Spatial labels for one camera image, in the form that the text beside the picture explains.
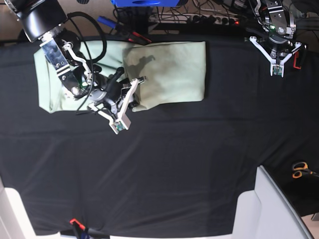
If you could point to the red clamp right edge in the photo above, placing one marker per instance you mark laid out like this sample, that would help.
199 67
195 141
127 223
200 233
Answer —
299 58

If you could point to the orange handled scissors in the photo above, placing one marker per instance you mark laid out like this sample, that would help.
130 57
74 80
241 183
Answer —
301 169

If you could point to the white furniture left corner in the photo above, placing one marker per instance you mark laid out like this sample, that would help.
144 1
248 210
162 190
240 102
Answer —
14 221

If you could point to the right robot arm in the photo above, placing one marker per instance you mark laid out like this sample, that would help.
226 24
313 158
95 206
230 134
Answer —
80 76

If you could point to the blue handled tool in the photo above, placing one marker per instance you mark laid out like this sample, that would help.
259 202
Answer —
106 21

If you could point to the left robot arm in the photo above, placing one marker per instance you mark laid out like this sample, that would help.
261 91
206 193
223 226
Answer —
276 40

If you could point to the red clamp bottom edge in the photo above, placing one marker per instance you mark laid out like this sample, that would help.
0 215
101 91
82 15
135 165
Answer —
77 223

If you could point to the red clamp edge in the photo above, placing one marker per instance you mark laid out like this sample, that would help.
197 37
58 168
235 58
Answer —
299 58
77 223

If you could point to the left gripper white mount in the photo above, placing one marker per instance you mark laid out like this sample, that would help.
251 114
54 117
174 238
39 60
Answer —
277 57

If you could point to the black table cloth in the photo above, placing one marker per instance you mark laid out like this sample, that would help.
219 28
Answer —
178 171

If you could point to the grey white chair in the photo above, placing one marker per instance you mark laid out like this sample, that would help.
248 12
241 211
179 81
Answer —
266 213

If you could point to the red black clamp top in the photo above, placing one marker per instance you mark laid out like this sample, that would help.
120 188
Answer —
136 38

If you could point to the light green T-shirt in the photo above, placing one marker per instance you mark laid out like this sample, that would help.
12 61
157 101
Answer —
175 73

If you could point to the white power strip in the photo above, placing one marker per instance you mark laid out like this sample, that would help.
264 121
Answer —
213 19

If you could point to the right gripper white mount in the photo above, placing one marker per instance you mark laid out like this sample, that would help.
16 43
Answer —
112 97

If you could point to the blue box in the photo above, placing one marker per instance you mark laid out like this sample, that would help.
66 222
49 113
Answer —
151 3

